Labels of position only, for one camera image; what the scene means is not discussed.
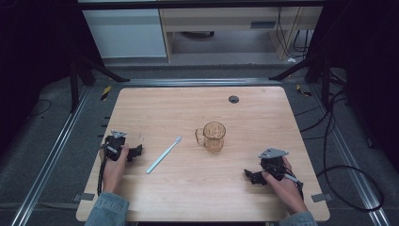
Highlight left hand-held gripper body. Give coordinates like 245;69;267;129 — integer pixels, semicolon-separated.
101;129;128;162

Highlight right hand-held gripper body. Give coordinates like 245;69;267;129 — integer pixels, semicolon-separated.
258;147;290;182

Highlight light blue toothbrush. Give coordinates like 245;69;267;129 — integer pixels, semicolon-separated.
145;135;183;175

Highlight amber glass cup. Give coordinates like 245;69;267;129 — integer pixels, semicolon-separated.
194;121;227;154

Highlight person's left hand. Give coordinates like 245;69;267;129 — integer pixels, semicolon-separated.
99;144;130;194

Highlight person's right hand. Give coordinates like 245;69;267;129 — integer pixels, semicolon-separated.
261;155;309;217

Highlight yellow black striped tape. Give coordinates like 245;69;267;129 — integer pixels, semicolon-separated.
295;84;313;98
100;85;112;102

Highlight black metal stand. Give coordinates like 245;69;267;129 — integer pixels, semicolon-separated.
268;43;349;109
69;46;131;113

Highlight white cabinet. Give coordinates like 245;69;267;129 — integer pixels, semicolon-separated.
82;8;168;59

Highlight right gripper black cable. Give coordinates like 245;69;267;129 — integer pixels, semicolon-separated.
281;169;306;202

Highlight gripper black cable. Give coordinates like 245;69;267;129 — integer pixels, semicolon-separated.
96;144;118;197
281;169;306;202

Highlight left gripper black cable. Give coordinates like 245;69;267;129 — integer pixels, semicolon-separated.
96;144;118;197

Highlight black floor cable loop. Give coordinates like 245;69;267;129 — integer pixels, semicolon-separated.
315;89;386;213

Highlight grey table bracket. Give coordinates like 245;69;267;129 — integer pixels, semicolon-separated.
72;192;96;202
311;192;333;203

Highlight aluminium floor rail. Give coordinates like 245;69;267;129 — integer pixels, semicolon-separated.
121;77;283;89
10;85;92;226
309;85;393;226

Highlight thin black floor cable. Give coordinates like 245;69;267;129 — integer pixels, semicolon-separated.
27;98;53;118

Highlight black hanging cables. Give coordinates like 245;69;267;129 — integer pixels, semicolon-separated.
276;7;314;59

